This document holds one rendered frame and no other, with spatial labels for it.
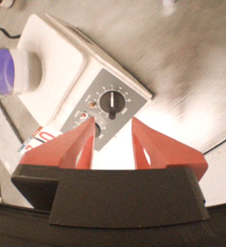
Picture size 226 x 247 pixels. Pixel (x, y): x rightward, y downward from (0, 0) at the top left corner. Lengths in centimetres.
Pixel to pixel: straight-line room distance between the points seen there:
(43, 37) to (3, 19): 32
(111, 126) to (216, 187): 20
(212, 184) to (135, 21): 28
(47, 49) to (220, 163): 29
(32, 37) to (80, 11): 11
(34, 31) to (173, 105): 22
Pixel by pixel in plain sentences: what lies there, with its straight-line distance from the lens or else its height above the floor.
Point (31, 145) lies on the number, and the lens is 37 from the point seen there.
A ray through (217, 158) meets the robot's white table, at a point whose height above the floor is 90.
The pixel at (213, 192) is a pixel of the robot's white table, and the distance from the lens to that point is 29.
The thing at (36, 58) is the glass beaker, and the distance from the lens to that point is 20.
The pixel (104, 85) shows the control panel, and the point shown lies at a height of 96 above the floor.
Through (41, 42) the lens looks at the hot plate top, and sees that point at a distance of 21.
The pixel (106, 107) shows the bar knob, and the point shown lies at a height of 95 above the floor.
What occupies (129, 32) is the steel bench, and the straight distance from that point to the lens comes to 25.
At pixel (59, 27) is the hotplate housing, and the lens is 23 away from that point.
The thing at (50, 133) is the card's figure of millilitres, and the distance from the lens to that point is 32.
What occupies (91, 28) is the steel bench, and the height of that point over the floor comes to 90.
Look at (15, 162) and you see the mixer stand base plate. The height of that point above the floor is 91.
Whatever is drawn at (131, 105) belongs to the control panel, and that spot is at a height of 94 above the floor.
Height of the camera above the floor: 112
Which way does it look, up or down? 62 degrees down
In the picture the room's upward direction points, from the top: 122 degrees counter-clockwise
